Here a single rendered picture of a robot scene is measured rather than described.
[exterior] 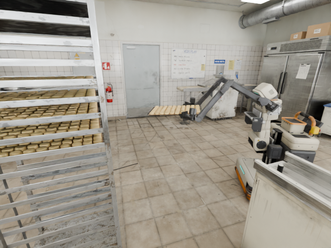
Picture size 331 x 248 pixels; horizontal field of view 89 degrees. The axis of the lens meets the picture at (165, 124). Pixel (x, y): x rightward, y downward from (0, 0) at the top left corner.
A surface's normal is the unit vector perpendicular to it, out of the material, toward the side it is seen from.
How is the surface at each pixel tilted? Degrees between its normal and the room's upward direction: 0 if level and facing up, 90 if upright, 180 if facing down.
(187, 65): 90
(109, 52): 90
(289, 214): 90
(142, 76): 90
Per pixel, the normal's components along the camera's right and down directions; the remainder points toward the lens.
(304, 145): -0.15, 0.32
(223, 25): 0.29, 0.31
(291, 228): -0.94, 0.11
